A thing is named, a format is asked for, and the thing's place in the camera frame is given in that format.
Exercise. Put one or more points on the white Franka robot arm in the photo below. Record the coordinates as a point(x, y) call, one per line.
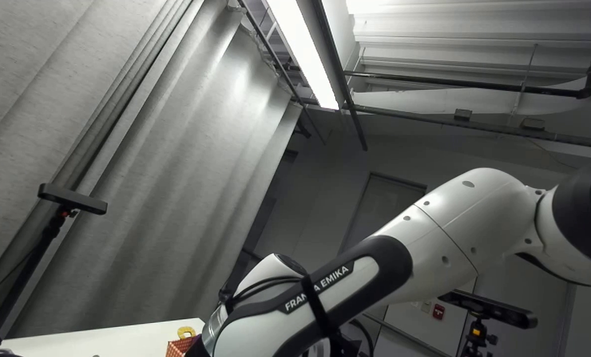
point(454, 225)

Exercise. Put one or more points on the ceiling light strip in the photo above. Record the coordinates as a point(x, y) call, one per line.
point(301, 46)

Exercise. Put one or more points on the black ceiling pipe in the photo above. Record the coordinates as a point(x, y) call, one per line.
point(474, 82)

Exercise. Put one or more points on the red wall sign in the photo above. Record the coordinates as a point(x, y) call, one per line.
point(438, 310)

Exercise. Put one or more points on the black camera bar on tripod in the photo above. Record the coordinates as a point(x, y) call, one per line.
point(69, 199)

